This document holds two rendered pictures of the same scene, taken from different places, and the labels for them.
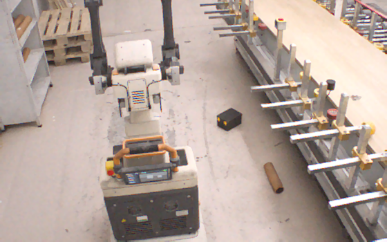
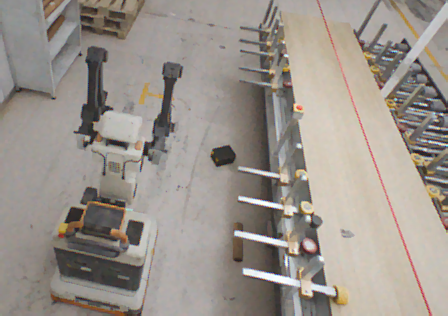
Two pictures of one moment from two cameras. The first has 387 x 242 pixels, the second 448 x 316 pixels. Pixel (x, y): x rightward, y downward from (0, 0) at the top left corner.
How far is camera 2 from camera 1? 0.93 m
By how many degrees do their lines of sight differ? 13
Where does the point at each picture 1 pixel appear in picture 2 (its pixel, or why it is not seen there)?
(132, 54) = (118, 129)
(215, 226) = (162, 274)
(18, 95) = (37, 67)
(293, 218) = (239, 299)
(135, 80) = (114, 154)
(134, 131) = (107, 184)
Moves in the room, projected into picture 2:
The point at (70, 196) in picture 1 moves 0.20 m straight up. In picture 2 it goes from (50, 187) to (47, 174)
